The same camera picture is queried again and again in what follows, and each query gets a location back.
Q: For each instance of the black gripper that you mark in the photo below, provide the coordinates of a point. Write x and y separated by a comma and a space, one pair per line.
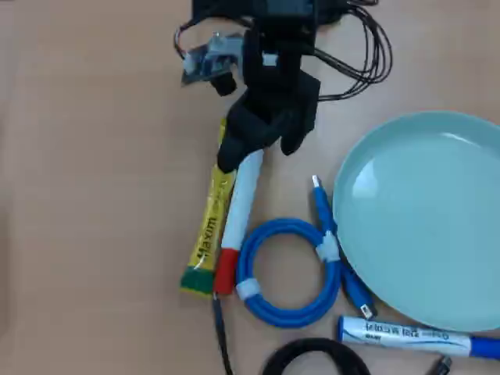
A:
281, 86

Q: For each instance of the white marker with red cap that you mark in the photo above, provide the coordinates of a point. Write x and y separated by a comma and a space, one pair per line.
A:
242, 203

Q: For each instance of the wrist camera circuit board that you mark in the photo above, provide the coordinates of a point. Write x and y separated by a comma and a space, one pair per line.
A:
211, 58

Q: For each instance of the yellow Maxim coffee stick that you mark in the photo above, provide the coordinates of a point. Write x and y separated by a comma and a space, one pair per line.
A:
211, 230

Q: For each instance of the white marker with blue cap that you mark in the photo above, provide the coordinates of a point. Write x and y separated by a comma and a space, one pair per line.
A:
390, 334

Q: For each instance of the black USB plug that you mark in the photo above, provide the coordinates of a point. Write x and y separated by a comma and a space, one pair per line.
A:
443, 365

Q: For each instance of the light blue plate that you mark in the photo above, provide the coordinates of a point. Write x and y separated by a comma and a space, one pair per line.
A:
422, 218

